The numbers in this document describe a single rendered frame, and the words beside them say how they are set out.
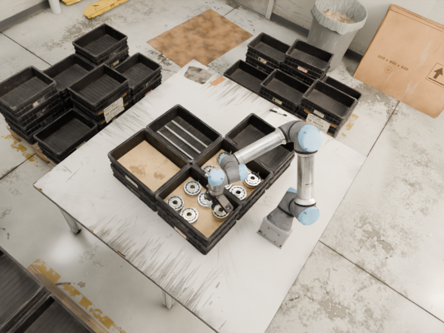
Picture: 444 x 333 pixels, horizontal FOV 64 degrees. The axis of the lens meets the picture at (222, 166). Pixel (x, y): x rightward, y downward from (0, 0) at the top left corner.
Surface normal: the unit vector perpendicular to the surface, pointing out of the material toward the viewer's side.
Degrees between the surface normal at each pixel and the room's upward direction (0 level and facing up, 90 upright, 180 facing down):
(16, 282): 0
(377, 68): 75
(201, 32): 0
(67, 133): 0
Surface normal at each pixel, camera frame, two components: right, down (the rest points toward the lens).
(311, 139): 0.27, 0.23
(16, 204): 0.11, -0.57
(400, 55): -0.52, 0.51
